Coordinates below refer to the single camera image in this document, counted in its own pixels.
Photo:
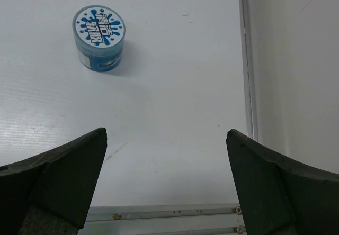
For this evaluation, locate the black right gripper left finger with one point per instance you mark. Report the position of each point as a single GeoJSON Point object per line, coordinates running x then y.
{"type": "Point", "coordinates": [51, 193]}

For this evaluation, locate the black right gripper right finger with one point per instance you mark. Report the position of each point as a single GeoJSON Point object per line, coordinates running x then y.
{"type": "Point", "coordinates": [279, 195]}

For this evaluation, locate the blue round jar right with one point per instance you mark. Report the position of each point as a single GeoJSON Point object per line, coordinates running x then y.
{"type": "Point", "coordinates": [99, 34]}

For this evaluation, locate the aluminium table frame rail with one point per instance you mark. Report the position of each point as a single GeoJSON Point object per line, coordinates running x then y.
{"type": "Point", "coordinates": [182, 84]}

